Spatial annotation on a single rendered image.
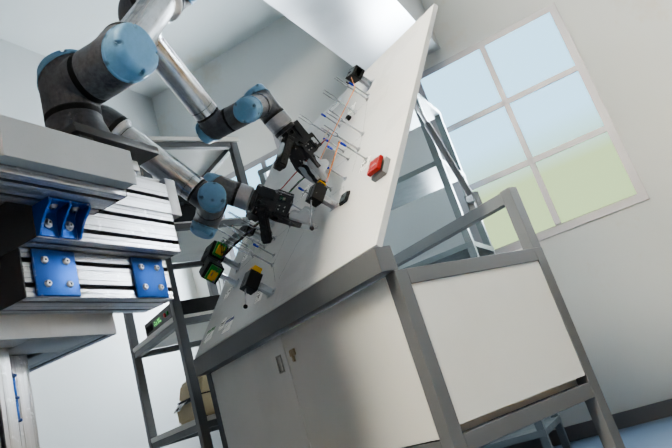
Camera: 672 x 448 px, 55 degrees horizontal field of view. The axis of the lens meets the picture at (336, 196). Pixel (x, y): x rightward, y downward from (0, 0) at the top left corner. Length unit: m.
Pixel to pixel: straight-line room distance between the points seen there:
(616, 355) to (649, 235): 0.69
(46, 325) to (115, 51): 0.54
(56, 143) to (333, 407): 1.11
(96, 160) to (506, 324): 1.12
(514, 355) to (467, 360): 0.17
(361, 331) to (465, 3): 3.18
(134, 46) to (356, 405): 1.06
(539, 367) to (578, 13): 2.88
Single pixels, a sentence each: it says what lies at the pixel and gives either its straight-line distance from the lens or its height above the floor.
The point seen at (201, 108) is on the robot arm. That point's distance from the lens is 1.90.
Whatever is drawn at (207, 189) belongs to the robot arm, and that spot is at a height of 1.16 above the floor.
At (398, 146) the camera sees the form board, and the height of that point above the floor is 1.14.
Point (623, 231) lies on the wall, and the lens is 3.97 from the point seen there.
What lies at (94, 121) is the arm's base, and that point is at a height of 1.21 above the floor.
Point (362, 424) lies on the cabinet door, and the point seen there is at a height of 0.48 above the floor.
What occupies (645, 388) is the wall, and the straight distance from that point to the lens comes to 3.97.
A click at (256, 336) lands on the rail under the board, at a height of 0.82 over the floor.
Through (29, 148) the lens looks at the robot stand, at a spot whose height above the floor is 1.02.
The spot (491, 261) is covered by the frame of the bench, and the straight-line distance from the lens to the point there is 1.82.
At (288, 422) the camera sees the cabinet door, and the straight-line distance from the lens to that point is 2.10.
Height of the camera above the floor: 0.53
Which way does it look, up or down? 18 degrees up
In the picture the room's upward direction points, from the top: 18 degrees counter-clockwise
